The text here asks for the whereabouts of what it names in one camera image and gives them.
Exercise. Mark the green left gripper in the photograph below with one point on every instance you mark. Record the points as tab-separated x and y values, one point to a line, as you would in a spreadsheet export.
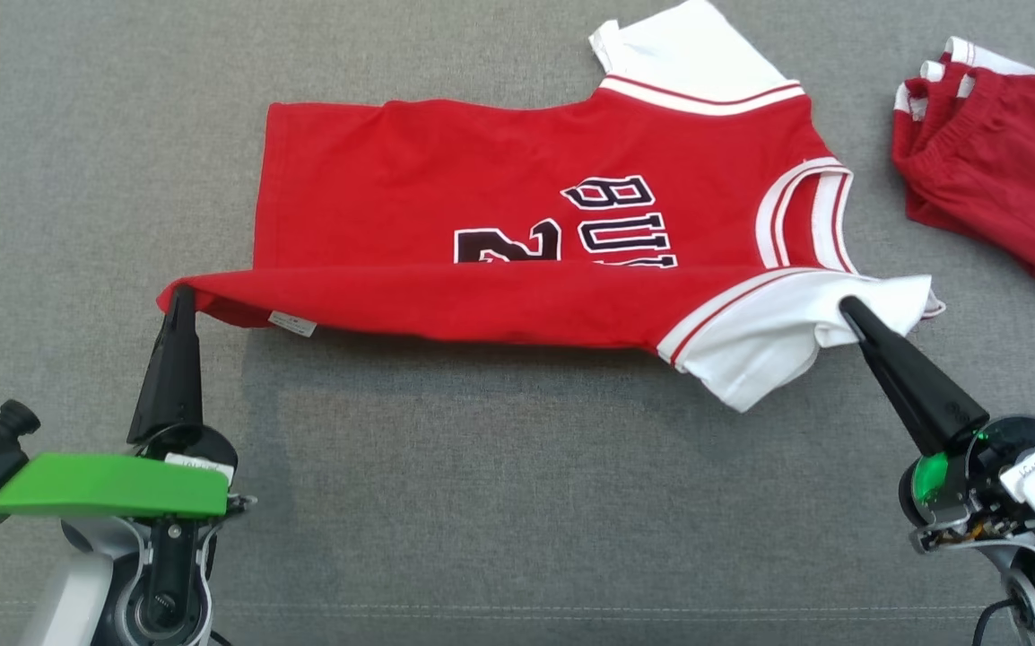
105	484

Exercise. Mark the grey fabric sofa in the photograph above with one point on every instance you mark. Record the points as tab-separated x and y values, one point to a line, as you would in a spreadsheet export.
526	502

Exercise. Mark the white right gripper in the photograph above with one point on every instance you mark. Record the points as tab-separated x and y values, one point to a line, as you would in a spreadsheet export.
1002	467

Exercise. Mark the red Bulls 23 shorts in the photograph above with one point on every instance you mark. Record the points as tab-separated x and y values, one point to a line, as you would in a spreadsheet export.
1002	152

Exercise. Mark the red jersey with white sleeves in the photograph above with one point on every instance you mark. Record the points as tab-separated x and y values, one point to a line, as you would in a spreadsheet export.
392	179

